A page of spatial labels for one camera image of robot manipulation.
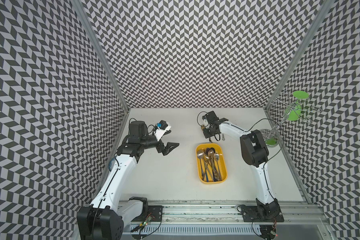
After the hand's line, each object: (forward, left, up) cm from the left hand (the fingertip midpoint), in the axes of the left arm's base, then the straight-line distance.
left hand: (172, 138), depth 74 cm
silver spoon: (+1, -16, -21) cm, 26 cm away
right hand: (+19, -22, -24) cm, 37 cm away
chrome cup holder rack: (+35, -76, -8) cm, 83 cm away
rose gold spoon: (+1, -20, -24) cm, 31 cm away
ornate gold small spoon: (-10, -24, -25) cm, 36 cm away
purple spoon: (+7, -24, -23) cm, 34 cm away
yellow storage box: (+5, -27, -20) cm, 34 cm away
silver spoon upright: (+15, -32, -24) cm, 43 cm away
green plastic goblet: (+10, -62, +7) cm, 64 cm away
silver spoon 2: (0, -26, -22) cm, 34 cm away
